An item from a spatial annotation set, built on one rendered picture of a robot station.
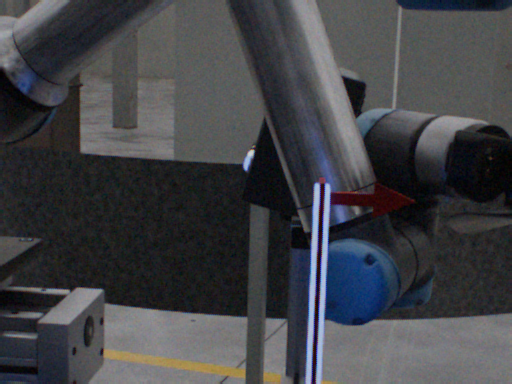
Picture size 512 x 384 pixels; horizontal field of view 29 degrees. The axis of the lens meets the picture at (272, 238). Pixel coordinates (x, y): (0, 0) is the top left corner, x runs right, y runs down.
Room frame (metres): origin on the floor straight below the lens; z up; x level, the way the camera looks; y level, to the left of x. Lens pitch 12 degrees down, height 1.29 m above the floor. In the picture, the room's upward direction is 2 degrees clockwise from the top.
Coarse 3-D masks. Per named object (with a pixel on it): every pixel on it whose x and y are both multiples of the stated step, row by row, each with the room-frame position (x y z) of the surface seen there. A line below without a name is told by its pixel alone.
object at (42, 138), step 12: (72, 84) 7.33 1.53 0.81; (72, 96) 7.42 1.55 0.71; (60, 108) 7.23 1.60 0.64; (72, 108) 7.42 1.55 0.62; (60, 120) 7.23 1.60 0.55; (72, 120) 7.42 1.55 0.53; (48, 132) 7.11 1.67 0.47; (60, 132) 7.22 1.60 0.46; (72, 132) 7.41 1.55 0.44; (12, 144) 7.19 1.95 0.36; (24, 144) 7.16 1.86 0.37; (36, 144) 7.14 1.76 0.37; (48, 144) 7.11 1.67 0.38; (60, 144) 7.22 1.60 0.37; (72, 144) 7.41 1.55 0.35
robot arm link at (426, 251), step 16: (400, 208) 0.93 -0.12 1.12; (416, 208) 0.93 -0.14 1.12; (432, 208) 0.94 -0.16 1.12; (400, 224) 0.91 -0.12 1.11; (416, 224) 0.93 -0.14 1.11; (432, 224) 0.94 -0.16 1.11; (416, 240) 0.90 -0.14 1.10; (432, 240) 0.94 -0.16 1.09; (432, 256) 0.94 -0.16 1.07; (432, 272) 0.95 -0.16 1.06; (416, 288) 0.93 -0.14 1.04; (400, 304) 0.93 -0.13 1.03; (416, 304) 0.94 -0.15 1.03
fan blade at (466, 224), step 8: (456, 216) 0.63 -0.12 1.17; (464, 216) 0.62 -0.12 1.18; (472, 216) 0.60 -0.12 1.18; (480, 216) 0.59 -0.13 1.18; (488, 216) 0.57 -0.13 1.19; (496, 216) 0.56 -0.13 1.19; (504, 216) 0.55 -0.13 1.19; (456, 224) 0.71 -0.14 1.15; (464, 224) 0.71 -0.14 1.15; (472, 224) 0.71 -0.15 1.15; (480, 224) 0.72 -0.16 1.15; (488, 224) 0.73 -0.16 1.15; (496, 224) 0.74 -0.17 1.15; (504, 224) 0.75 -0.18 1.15; (464, 232) 0.76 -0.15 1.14; (472, 232) 0.76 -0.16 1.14
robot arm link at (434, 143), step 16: (432, 128) 0.90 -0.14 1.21; (448, 128) 0.88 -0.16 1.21; (464, 128) 0.88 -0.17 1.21; (432, 144) 0.88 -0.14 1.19; (448, 144) 0.87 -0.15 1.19; (416, 160) 0.90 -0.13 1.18; (432, 160) 0.88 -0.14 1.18; (432, 176) 0.88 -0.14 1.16; (432, 192) 0.90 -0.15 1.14; (448, 192) 0.88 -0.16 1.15
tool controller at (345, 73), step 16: (352, 80) 1.22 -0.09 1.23; (352, 96) 1.22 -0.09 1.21; (256, 144) 1.24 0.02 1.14; (272, 144) 1.22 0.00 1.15; (256, 160) 1.22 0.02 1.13; (272, 160) 1.22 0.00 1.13; (256, 176) 1.22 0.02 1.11; (272, 176) 1.22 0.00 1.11; (256, 192) 1.22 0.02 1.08; (272, 192) 1.22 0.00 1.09; (288, 192) 1.22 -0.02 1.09; (272, 208) 1.22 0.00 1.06; (288, 208) 1.22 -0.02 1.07
